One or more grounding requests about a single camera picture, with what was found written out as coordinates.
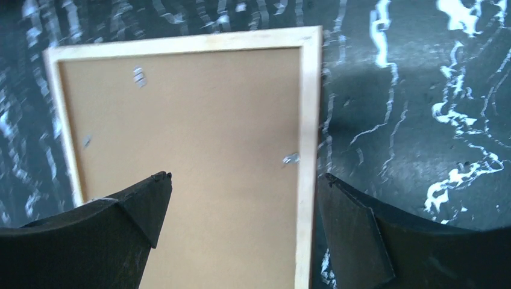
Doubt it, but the brown cardboard backing board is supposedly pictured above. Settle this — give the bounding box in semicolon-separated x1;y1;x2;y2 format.
60;49;299;288

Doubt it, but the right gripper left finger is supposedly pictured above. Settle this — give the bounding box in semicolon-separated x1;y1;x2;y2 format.
1;172;172;288

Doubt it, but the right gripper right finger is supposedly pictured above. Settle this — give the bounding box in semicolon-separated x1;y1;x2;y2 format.
318;173;510;288

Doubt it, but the brown wooden picture frame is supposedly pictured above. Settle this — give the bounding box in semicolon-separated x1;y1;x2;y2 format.
44;26;322;288

